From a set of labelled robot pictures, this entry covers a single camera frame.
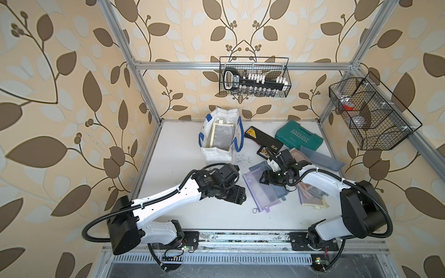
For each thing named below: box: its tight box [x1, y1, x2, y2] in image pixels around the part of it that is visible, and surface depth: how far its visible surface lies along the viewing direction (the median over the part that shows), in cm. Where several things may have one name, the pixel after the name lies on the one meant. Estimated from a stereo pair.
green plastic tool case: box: [274, 120, 324, 152], surface depth 108 cm
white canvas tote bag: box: [198, 107, 245, 164], surface depth 96 cm
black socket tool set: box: [223, 67, 289, 93], surface depth 85 cm
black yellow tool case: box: [244, 125, 284, 161], surface depth 111 cm
